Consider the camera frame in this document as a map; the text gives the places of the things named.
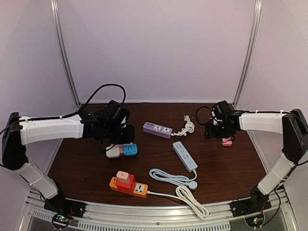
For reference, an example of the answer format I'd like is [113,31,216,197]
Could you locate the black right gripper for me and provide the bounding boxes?
[205,122,232,140]

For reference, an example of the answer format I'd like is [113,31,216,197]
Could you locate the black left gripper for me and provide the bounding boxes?
[103,124,134,145]

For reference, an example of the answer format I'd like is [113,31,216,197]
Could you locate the pink square plug adapter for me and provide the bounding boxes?
[221,138,233,147]

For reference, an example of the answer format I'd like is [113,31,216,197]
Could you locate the light pink charger plug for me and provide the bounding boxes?
[116,171,130,184]

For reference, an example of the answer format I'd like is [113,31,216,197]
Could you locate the light blue power strip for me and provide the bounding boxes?
[172,141,198,172]

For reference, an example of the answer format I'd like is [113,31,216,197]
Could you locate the orange power strip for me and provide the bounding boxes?
[109,174,148,198]

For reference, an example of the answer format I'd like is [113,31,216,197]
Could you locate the purple power strip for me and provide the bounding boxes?
[142,122,173,139]

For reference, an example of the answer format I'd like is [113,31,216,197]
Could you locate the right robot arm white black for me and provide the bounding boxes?
[198,101,308,213]

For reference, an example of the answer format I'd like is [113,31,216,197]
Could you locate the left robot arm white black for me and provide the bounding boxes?
[0,93,135,214]

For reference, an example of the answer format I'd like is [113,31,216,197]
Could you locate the pink triangular power socket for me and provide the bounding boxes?
[106,144,124,155]

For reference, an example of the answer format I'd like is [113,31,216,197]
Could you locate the white square plug adapter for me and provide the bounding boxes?
[106,146,120,158]

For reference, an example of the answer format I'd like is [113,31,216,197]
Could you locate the blue square plug adapter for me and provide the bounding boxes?
[123,143,138,156]

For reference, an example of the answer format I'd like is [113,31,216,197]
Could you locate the red plug adapter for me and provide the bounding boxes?
[116,174,136,194]

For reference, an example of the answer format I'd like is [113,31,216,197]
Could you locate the white cable of purple strip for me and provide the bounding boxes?
[171,114,196,137]

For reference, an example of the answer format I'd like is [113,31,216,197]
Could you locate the light blue coiled cable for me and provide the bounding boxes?
[149,168,198,190]

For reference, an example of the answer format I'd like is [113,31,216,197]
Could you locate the white coiled cable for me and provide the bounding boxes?
[147,185,209,220]

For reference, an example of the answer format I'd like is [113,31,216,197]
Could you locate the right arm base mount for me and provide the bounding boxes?
[230,190,271,217]

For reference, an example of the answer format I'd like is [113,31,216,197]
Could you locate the aluminium front frame rail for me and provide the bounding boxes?
[16,190,299,231]

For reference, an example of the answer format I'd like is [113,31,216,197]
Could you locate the right aluminium corner post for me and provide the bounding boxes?
[233,0,262,107]

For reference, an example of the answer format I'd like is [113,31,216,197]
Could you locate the aluminium corner post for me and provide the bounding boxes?
[50,0,80,108]
[233,0,262,107]

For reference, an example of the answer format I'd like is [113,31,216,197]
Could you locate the left aluminium corner post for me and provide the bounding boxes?
[50,0,80,108]

